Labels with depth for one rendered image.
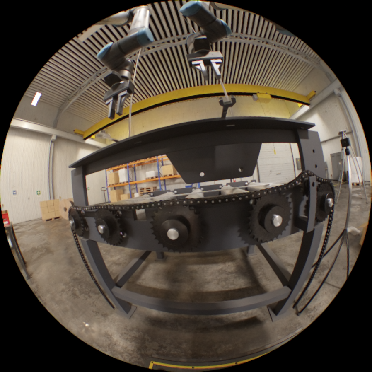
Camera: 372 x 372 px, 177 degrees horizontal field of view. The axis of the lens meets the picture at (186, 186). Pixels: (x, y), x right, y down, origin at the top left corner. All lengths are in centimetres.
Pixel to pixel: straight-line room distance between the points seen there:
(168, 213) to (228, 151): 27
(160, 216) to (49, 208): 734
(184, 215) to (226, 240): 17
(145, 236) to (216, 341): 86
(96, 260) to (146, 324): 63
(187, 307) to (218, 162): 73
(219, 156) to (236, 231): 25
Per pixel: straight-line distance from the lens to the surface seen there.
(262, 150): 1081
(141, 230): 48
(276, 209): 37
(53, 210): 762
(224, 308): 75
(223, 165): 40
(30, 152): 1070
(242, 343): 103
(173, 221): 33
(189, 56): 53
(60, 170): 1104
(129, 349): 111
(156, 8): 749
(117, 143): 46
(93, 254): 84
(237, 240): 44
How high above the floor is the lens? 99
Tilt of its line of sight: 1 degrees down
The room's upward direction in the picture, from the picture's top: 7 degrees counter-clockwise
